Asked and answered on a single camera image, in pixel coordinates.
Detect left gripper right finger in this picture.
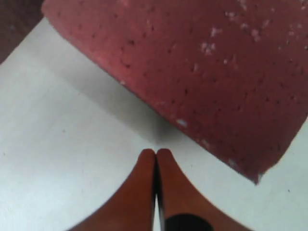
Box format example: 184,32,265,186
156,149,248,231

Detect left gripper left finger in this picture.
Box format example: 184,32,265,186
70,149,156,231

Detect red brick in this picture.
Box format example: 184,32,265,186
42,0,308,183

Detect back left base brick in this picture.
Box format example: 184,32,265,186
0,0,43,63

